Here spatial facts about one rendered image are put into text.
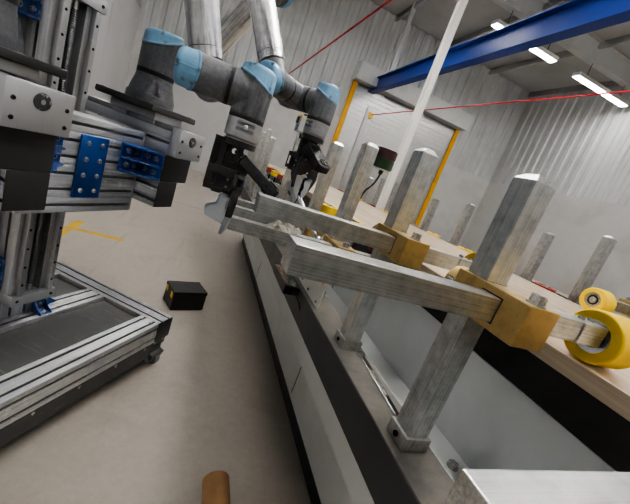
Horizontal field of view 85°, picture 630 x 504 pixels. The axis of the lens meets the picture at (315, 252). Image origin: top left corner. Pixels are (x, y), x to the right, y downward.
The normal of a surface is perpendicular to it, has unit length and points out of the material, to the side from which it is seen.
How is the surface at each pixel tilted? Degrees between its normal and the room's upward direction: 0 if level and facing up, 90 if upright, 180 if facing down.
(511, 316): 90
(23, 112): 90
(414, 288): 90
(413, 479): 0
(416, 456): 0
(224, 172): 90
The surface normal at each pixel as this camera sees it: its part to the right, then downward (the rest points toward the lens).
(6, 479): 0.33, -0.92
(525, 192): -0.90, -0.24
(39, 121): 0.91, 0.38
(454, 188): 0.23, 0.32
